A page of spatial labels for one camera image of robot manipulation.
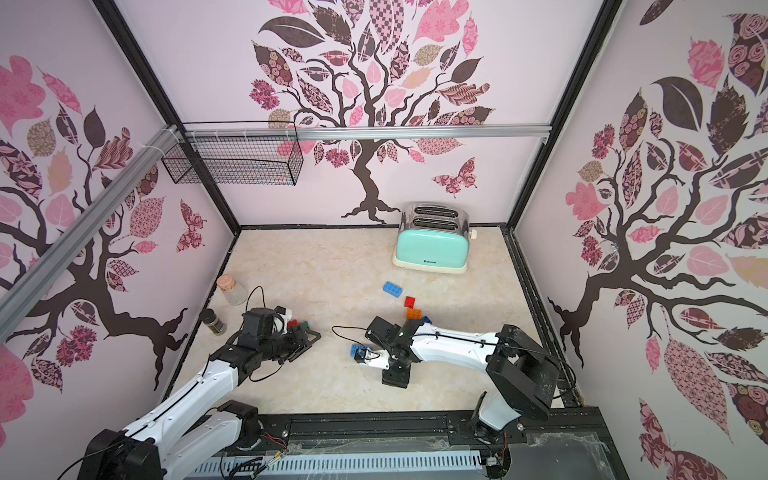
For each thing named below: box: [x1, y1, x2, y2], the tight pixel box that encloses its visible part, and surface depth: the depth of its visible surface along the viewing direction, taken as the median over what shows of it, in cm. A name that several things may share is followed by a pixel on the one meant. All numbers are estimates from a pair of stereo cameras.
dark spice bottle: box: [200, 308, 227, 336], surface depth 88 cm
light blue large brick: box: [382, 281, 403, 298], surface depth 102 cm
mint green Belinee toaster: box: [392, 201, 478, 274], surface depth 102 cm
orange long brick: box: [406, 308, 423, 320], surface depth 96 cm
